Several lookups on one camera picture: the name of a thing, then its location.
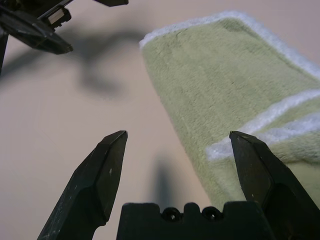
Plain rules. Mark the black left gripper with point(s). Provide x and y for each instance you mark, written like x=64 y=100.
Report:
x=30 y=7

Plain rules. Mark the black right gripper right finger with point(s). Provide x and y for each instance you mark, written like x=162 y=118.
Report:
x=275 y=187

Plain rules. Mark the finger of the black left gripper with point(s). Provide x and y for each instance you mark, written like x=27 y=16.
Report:
x=112 y=2

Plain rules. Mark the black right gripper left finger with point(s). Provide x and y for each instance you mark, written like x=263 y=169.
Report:
x=92 y=180

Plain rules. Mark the green towel with white trim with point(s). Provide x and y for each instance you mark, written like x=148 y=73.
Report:
x=212 y=87

